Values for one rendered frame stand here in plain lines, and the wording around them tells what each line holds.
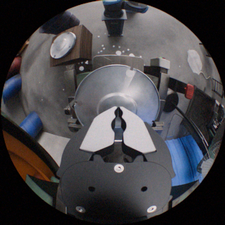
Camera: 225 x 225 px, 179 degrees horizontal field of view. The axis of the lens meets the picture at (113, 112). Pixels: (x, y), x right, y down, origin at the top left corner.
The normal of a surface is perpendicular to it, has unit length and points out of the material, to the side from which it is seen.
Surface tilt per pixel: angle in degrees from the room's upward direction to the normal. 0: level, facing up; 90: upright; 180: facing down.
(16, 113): 90
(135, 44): 0
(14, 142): 90
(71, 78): 0
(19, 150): 90
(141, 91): 0
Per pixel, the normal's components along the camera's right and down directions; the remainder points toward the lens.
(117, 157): 0.01, -0.85
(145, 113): -0.04, 0.53
